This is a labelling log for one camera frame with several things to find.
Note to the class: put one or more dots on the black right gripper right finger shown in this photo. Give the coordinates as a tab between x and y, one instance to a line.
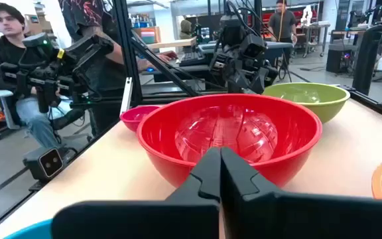
293	219

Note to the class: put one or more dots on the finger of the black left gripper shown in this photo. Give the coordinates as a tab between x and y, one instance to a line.
244	84
269	76

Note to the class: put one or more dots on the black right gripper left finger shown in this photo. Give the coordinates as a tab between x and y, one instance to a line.
177	219

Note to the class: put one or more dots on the green plastic bowl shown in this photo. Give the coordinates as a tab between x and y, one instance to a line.
327	106

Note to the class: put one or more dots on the blue plastic bowl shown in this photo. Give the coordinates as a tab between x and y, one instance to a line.
35	232

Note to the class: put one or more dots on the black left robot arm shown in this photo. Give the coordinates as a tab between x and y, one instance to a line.
230	33

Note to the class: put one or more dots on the stack of nested coloured bowls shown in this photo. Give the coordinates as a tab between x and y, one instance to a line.
164	132

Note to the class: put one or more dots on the black keyboard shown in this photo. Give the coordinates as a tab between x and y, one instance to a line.
191	59

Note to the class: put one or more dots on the distant standing person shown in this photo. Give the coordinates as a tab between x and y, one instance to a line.
282	23

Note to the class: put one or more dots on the wooden desk top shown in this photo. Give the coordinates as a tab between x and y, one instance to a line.
172	43

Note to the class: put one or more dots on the metal workshop table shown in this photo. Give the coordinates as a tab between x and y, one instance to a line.
314	33

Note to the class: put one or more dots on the black computer tower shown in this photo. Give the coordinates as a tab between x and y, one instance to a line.
339	59

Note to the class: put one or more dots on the black chair back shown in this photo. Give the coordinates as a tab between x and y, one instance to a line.
367	59

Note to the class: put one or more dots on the small pink plastic bowl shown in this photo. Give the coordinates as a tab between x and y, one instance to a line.
133	119

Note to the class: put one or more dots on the grey office chair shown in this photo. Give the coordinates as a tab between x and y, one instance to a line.
3	106

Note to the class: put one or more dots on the seated person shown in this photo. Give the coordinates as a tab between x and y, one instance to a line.
2	56

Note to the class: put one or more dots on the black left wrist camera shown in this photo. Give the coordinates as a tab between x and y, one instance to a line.
254	46

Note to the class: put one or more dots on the black aluminium table frame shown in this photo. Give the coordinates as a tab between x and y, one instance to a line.
128	49

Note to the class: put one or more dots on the white flat bracket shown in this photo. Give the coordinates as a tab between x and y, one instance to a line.
126	96

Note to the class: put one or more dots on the black table-level camera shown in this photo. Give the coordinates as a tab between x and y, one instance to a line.
45	162

